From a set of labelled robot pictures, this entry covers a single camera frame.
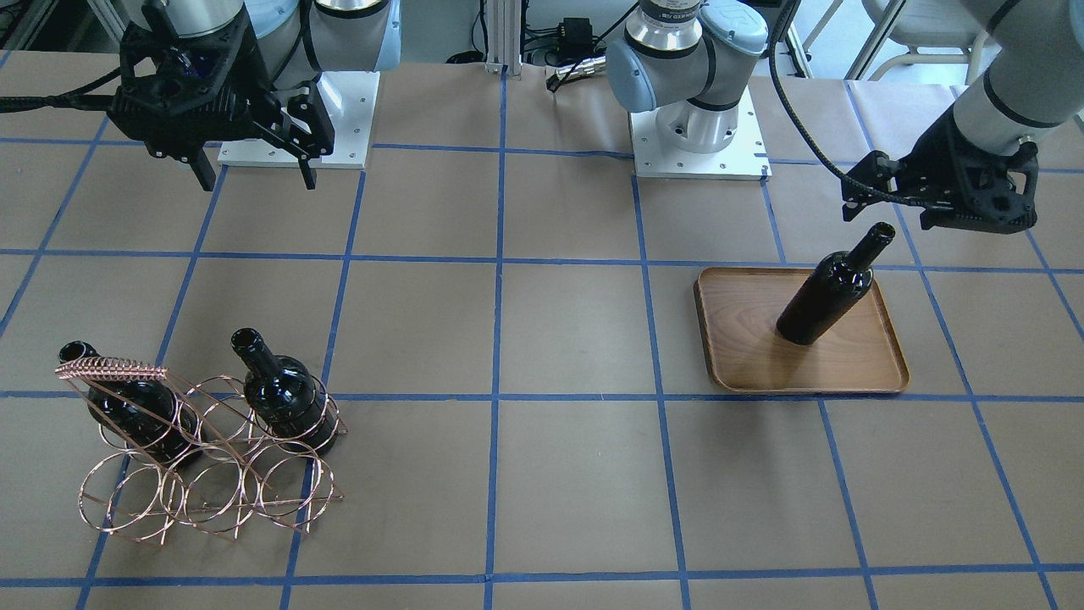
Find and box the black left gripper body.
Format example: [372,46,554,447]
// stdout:
[894,109,1038,233]

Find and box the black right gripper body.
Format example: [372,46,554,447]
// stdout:
[106,4,288,166]

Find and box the black wine bottle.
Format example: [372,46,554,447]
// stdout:
[230,328,337,457]
[776,223,896,345]
[88,380,201,467]

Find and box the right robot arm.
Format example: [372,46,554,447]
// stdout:
[106,1,401,191]

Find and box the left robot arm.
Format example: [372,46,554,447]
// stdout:
[605,1,1081,235]

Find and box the wooden tray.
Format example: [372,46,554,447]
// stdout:
[692,267,911,395]

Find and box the black box behind table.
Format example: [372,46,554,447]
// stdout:
[556,17,594,62]

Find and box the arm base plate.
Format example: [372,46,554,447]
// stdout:
[218,69,380,170]
[628,88,773,180]

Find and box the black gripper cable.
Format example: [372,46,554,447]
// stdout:
[766,0,941,208]

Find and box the aluminium frame post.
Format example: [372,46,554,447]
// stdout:
[483,0,522,80]

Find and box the copper wire bottle basket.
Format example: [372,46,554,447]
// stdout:
[55,356,345,545]

